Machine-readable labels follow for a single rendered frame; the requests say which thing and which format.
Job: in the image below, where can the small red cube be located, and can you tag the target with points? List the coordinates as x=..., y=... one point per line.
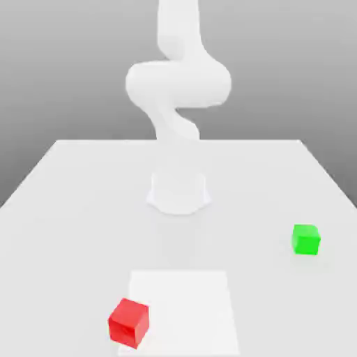
x=127, y=323

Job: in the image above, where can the small green cube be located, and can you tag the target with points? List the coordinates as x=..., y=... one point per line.
x=305, y=239

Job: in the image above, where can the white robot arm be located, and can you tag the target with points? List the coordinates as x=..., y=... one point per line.
x=178, y=83

